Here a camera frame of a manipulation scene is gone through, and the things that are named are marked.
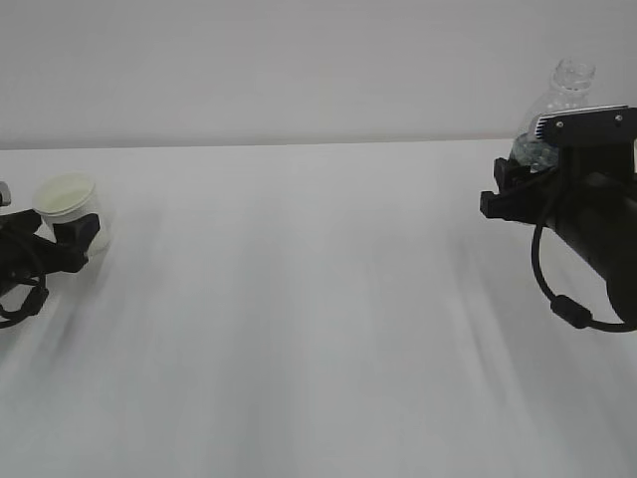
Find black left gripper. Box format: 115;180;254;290
1;209;101;319

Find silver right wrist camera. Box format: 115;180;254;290
529;105;636;147

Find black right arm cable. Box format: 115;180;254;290
530;168;637;333

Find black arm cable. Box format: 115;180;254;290
530;168;637;333
0;238;50;330

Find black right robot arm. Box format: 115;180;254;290
480;143;636;334

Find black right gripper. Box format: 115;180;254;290
480;143;636;229

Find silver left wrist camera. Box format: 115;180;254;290
0;181;12;207

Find white paper cup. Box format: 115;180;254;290
32;172;109;257

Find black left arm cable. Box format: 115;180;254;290
0;238;50;330

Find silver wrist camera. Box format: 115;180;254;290
529;105;636;147
0;181;12;207

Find clear water bottle green label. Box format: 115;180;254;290
511;57;598;173

